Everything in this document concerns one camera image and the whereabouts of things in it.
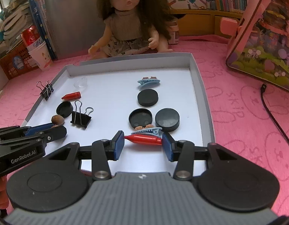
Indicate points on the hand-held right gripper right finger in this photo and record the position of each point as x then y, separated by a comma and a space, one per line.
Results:
167, 147

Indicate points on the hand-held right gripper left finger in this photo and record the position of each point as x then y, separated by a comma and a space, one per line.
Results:
118, 145

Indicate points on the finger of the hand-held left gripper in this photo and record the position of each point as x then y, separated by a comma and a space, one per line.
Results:
56, 132
39, 128

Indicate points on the brown walnut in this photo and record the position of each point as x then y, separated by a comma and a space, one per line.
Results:
57, 120

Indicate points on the black round cap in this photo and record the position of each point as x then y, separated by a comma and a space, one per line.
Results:
140, 118
64, 109

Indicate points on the red bullet-shaped crayon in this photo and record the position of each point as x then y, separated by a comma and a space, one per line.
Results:
73, 95
144, 139

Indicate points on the blue bear hair clip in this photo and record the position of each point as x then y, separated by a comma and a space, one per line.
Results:
148, 130
149, 82

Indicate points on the black binder clip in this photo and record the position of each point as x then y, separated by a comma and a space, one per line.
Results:
46, 91
80, 119

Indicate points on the black round disc lid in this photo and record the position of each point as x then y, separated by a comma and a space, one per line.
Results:
148, 98
167, 119

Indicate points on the clear plastic dome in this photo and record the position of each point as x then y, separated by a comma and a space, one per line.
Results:
81, 84

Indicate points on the grey cardboard box lid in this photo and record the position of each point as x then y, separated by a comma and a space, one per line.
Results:
111, 86

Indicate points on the person's left hand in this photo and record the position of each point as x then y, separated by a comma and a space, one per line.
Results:
0, 192

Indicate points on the orange plastic crate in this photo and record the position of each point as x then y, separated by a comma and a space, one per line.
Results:
13, 65

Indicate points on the white paper cup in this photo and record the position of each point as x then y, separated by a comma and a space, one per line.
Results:
42, 57

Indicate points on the pink bunny-print towel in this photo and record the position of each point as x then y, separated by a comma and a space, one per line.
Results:
240, 110

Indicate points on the stack of worn books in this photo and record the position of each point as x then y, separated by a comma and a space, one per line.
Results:
13, 21

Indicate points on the row of blue-spined books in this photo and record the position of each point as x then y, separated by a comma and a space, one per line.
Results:
40, 16

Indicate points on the small brown jar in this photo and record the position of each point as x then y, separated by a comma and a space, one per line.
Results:
174, 35

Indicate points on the grey metal container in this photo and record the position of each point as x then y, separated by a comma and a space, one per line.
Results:
71, 16

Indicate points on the brown-haired doll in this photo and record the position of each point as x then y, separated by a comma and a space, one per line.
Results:
125, 21

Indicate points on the wooden shelf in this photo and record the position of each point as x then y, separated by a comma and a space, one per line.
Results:
200, 23

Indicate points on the pink triangular toy house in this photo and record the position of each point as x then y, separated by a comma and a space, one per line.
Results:
264, 39

